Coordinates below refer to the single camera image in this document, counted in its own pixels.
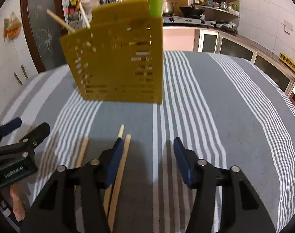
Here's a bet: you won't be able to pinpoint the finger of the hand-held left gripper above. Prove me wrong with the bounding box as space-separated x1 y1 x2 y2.
0 123 51 162
0 117 22 146

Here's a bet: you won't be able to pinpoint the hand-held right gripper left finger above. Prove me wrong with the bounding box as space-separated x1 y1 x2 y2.
20 137 125 233

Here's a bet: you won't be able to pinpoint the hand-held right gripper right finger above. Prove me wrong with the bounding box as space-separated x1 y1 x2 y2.
173 136 277 233

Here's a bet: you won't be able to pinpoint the yellow perforated utensil holder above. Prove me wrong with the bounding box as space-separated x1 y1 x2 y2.
60 0 164 105

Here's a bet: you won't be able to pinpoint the person's left hand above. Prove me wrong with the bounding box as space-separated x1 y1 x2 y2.
10 183 26 222

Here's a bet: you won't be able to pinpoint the grey striped tablecloth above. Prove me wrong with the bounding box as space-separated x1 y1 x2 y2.
0 50 295 233

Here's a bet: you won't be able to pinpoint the yellow hanging plastic bag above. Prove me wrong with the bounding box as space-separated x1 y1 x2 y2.
3 13 23 42

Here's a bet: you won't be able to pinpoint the kitchen counter cabinets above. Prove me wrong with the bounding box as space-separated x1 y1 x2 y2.
198 27 295 96

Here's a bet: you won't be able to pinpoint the red yellow hanging items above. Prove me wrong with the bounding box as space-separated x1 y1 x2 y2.
64 0 80 21

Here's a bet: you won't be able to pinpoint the gas stove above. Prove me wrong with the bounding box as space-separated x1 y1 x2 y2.
162 15 217 28

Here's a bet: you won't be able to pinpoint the stacked dishes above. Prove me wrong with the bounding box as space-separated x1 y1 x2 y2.
215 20 238 32

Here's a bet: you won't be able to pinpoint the yellow egg carton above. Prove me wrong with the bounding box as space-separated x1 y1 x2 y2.
279 53 295 73

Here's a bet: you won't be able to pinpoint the black wok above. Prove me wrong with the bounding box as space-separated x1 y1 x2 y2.
179 6 206 18

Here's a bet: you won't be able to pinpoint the steel cooking pot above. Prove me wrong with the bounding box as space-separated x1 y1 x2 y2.
163 2 175 15

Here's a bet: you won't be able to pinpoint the corner wall shelf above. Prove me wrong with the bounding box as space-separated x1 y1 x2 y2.
192 0 241 21

